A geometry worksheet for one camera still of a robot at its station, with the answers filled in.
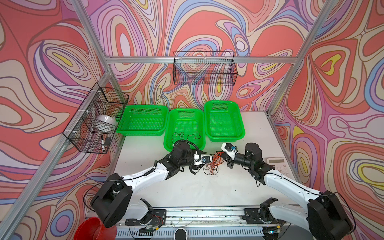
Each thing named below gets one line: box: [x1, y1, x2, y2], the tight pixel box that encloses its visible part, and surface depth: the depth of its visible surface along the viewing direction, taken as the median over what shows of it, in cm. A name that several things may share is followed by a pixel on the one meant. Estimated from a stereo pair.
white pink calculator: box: [263, 156, 295, 181], surface depth 91 cm
